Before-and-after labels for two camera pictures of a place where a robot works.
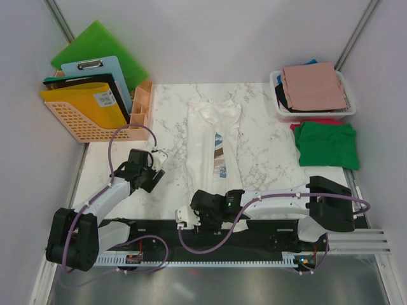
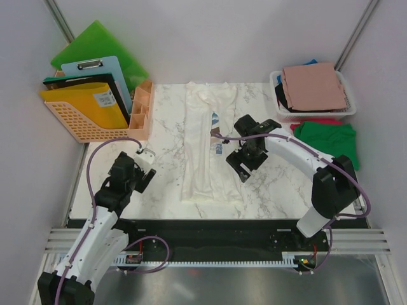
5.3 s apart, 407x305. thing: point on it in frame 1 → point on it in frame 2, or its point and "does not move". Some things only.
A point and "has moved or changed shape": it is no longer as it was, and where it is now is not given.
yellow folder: x=96 y=100 does not move
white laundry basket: x=336 y=115 does not move
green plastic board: x=97 y=41 does not move
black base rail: x=217 y=237 does not move
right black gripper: x=207 y=229 → x=236 y=159
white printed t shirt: x=212 y=162 has moved or changed shape
